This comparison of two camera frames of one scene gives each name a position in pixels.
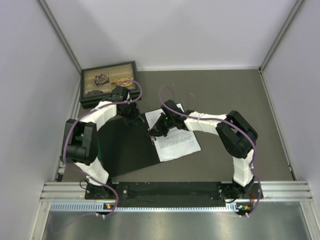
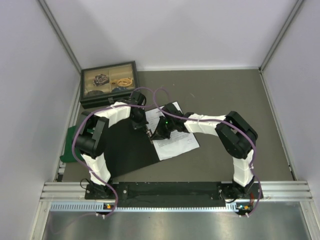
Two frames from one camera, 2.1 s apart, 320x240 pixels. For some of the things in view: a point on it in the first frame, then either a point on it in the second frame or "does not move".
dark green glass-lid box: [97, 83] does not move
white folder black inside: [124, 146] does not move
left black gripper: [135, 116] to [142, 124]
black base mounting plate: [166, 192] does not move
